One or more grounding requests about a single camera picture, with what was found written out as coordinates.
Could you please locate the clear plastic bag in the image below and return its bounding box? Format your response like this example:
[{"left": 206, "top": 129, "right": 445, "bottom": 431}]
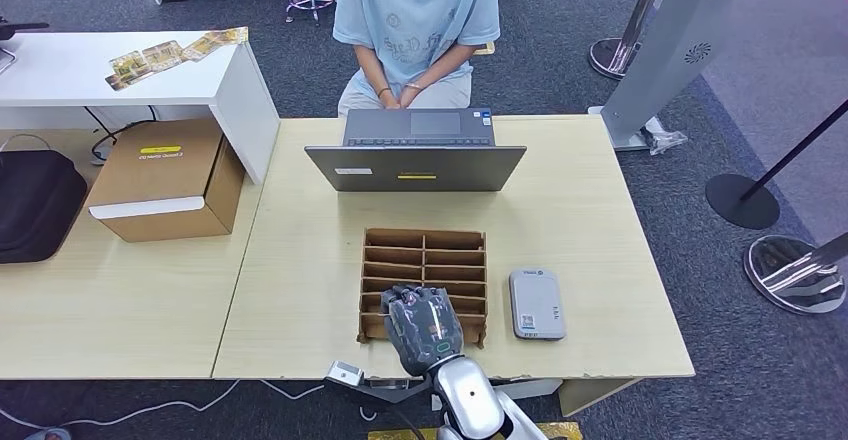
[{"left": 641, "top": 116, "right": 689, "bottom": 157}]

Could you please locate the chrome stanchion post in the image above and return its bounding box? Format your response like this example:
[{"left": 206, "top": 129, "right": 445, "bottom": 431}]
[
  {"left": 588, "top": 0, "right": 674, "bottom": 82},
  {"left": 743, "top": 230, "right": 848, "bottom": 317}
]

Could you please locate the white card reader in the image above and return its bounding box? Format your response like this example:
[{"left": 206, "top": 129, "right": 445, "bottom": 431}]
[{"left": 508, "top": 268, "right": 568, "bottom": 342}]

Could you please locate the brown cardboard box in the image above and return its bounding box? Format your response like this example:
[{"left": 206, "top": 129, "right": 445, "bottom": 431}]
[{"left": 86, "top": 117, "right": 247, "bottom": 244}]

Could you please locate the black stanchion post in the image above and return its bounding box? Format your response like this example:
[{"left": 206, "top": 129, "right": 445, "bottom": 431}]
[{"left": 704, "top": 95, "right": 848, "bottom": 232}]

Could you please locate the grey laptop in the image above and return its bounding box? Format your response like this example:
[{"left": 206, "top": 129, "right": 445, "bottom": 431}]
[{"left": 303, "top": 106, "right": 529, "bottom": 194}]

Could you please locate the person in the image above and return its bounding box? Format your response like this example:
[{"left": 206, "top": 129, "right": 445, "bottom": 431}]
[{"left": 331, "top": 0, "right": 502, "bottom": 118}]

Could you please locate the wooden slotted card organizer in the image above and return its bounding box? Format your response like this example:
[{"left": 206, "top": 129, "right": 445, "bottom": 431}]
[{"left": 356, "top": 226, "right": 490, "bottom": 350}]

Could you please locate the silver kiosk panel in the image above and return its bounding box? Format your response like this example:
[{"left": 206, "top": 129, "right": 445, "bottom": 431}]
[{"left": 588, "top": 0, "right": 742, "bottom": 153}]

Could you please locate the black carrying case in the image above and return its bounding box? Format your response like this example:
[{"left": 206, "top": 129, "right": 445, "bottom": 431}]
[{"left": 0, "top": 150, "right": 89, "bottom": 265}]

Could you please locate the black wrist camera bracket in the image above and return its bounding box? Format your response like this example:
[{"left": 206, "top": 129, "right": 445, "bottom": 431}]
[{"left": 347, "top": 375, "right": 439, "bottom": 405}]

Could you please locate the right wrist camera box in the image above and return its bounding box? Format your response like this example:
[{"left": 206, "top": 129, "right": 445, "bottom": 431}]
[{"left": 325, "top": 360, "right": 365, "bottom": 389}]

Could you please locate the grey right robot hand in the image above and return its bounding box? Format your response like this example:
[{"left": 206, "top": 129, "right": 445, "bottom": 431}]
[{"left": 380, "top": 284, "right": 466, "bottom": 379}]

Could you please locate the white floor cable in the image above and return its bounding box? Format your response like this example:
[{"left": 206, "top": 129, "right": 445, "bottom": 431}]
[{"left": 0, "top": 377, "right": 379, "bottom": 435}]

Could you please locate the person's left hand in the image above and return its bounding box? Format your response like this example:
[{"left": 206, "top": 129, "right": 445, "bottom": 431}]
[{"left": 398, "top": 82, "right": 425, "bottom": 110}]

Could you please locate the black power cable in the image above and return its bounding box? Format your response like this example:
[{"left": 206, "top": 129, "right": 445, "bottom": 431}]
[{"left": 82, "top": 105, "right": 158, "bottom": 162}]

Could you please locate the white counter shelf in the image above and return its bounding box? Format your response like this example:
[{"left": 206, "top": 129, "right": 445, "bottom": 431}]
[{"left": 0, "top": 30, "right": 282, "bottom": 186}]

